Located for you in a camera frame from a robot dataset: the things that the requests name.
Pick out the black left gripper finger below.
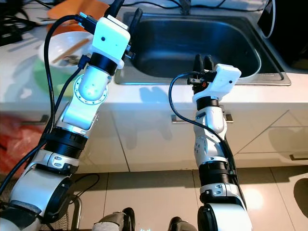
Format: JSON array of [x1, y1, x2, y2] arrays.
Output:
[[108, 0, 125, 19], [129, 7, 143, 30]]

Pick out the white ceramic bowl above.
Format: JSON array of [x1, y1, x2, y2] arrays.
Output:
[[38, 31, 94, 73]]

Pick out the green plate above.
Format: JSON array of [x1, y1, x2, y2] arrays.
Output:
[[33, 53, 92, 97]]

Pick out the steel kitchen sink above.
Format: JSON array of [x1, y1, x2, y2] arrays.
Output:
[[115, 11, 292, 86]]

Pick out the white kitchen cabinet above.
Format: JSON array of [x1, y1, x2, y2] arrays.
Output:
[[0, 101, 308, 169]]

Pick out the orange bowl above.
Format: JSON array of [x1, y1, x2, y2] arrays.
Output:
[[51, 0, 110, 19]]

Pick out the black countertop appliance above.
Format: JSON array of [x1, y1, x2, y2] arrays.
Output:
[[257, 0, 308, 68]]

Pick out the black power strip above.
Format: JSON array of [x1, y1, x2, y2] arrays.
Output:
[[0, 10, 39, 49]]

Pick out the red plastic bag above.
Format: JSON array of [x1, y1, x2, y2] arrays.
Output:
[[0, 113, 51, 176]]

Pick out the grey robot right leg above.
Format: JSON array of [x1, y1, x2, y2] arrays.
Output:
[[168, 217, 198, 231]]

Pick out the grey metal tube stand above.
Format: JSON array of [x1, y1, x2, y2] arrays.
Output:
[[72, 195, 83, 231]]

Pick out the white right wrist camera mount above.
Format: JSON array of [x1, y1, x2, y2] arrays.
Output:
[[192, 64, 242, 105]]

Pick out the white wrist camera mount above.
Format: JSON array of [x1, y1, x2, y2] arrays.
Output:
[[192, 64, 242, 105], [90, 14, 133, 65]]

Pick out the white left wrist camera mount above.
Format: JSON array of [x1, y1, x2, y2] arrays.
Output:
[[90, 14, 133, 65]]

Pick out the steel cabinet handle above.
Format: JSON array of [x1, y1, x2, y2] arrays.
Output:
[[172, 114, 234, 124]]

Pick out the black floor cable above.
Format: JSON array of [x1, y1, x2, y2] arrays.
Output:
[[77, 172, 103, 193]]

